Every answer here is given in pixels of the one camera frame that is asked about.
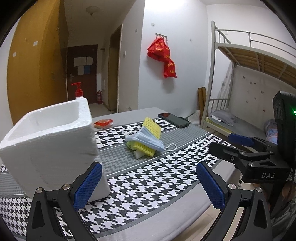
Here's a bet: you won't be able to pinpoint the metal bunk bed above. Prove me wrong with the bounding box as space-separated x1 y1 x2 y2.
201 22 295 138

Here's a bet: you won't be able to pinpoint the white red pump bottle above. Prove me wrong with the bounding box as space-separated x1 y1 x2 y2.
71 82 84 99

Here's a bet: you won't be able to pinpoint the red fire extinguisher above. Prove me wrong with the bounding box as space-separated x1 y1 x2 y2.
97 90 103 104

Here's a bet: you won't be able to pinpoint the houndstooth table runner cloth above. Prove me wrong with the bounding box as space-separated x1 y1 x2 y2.
0 117 234 239

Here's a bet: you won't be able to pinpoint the grey folded clothes on bed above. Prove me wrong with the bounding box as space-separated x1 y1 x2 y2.
211 110 238 126

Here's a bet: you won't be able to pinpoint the wooden wardrobe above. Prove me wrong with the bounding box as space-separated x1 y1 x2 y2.
7 1 69 123

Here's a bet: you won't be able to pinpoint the ceiling lamp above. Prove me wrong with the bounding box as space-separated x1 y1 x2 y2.
85 6 100 16

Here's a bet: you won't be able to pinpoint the white styrofoam box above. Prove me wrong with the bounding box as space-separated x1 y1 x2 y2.
1 97 100 198

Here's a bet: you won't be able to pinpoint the red hanging bags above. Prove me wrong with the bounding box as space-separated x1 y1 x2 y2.
147 36 177 78

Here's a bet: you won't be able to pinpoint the white foam strip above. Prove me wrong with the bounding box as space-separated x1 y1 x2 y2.
133 150 146 160

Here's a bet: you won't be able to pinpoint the black smartphone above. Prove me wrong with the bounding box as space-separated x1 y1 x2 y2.
158 113 190 128

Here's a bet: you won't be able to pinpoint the red snack packet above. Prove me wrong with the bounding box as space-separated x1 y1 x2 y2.
93 119 113 130

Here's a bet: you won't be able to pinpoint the dark brown entry door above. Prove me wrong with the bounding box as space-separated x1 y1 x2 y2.
66 45 98 104

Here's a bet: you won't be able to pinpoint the yellow foam net sleeve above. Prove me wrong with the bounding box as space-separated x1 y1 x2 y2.
125 118 161 157

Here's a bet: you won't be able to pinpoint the blue face mask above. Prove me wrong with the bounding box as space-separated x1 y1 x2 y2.
125 126 177 152

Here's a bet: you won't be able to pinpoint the wooden boards against wall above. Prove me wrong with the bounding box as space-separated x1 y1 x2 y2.
198 87 206 115

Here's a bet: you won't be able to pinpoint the person's right hand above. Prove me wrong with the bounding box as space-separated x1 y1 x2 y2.
275 181 295 208

